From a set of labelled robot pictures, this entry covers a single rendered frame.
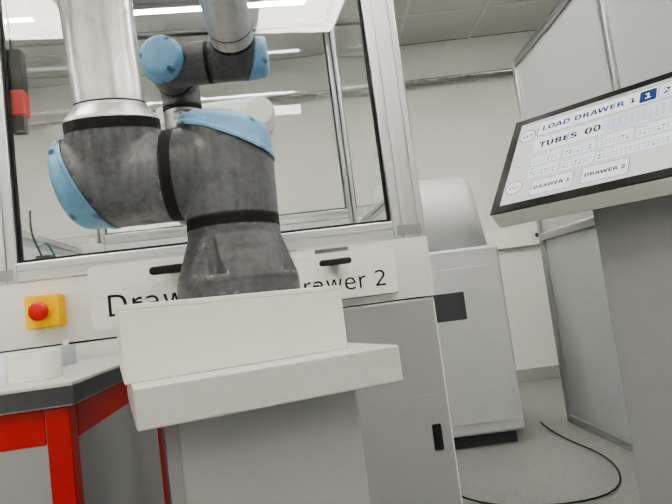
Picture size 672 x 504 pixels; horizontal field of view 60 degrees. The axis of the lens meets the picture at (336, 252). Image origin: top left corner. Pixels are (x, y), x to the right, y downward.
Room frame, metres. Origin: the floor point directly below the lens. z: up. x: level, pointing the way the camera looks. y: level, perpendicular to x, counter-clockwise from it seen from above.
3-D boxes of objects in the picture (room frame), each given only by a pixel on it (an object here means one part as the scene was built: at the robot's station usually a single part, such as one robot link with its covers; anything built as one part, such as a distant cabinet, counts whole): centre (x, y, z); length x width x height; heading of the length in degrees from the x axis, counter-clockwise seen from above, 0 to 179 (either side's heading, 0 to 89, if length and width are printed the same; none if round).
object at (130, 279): (1.02, 0.28, 0.87); 0.29 x 0.02 x 0.11; 97
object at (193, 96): (1.11, 0.26, 1.27); 0.09 x 0.08 x 0.11; 2
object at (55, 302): (1.28, 0.65, 0.88); 0.07 x 0.05 x 0.07; 97
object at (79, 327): (1.82, 0.34, 0.87); 1.02 x 0.95 x 0.14; 97
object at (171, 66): (1.02, 0.24, 1.27); 0.11 x 0.11 x 0.08; 2
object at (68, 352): (1.12, 0.59, 0.78); 0.12 x 0.08 x 0.04; 169
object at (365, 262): (1.37, 0.01, 0.87); 0.29 x 0.02 x 0.11; 97
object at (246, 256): (0.73, 0.12, 0.89); 0.15 x 0.15 x 0.10
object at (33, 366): (0.84, 0.45, 0.78); 0.07 x 0.07 x 0.04
